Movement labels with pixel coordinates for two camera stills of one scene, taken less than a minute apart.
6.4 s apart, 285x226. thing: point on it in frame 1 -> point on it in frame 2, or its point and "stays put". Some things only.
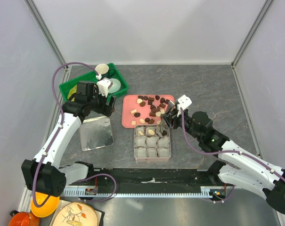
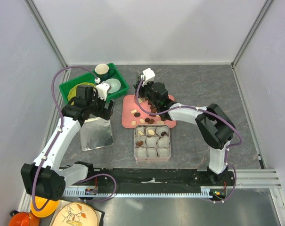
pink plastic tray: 143,109 stays put
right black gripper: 170,117 -> 142,88
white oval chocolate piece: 151,132 stays put
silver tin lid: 95,133 stays put
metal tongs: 164,124 -> 138,79
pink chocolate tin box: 151,143 stays put
